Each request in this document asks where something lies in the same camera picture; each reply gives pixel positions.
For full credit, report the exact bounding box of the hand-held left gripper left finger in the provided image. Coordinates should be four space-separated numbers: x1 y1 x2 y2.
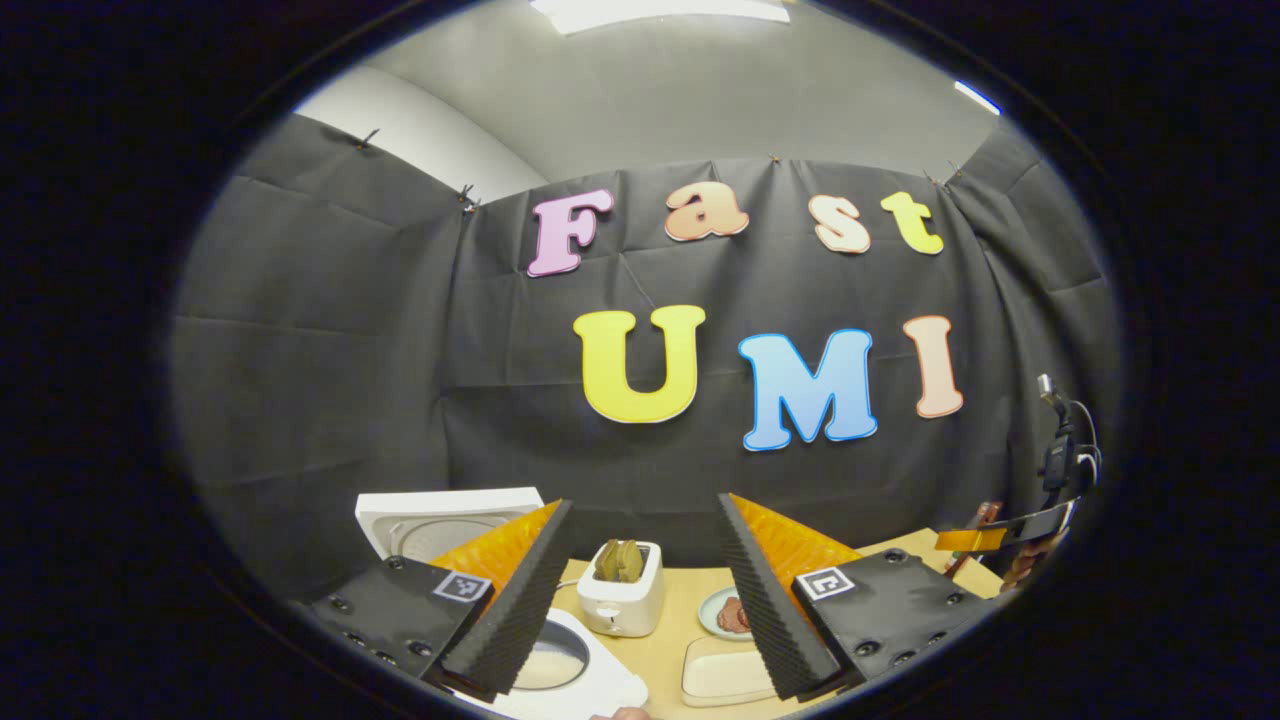
300 498 576 701

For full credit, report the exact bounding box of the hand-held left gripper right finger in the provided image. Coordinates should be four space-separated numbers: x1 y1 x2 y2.
715 492 1001 703

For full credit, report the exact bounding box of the rectangular dish of rice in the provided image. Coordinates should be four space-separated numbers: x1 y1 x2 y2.
681 637 781 709

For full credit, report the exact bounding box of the white rice cooker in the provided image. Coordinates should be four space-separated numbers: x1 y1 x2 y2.
355 487 649 720

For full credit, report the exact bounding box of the clear bottle with red cap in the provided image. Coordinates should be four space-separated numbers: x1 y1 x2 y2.
945 500 1003 581

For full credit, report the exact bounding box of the pale green plate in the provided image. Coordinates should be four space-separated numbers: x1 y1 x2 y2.
697 585 756 641

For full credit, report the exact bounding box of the white toaster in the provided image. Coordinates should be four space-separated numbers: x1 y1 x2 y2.
577 540 665 638

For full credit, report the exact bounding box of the black backdrop cloth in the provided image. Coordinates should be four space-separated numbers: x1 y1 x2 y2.
170 112 1121 601

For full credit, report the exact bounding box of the long ceiling light panel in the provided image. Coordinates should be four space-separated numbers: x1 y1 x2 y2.
528 0 791 36

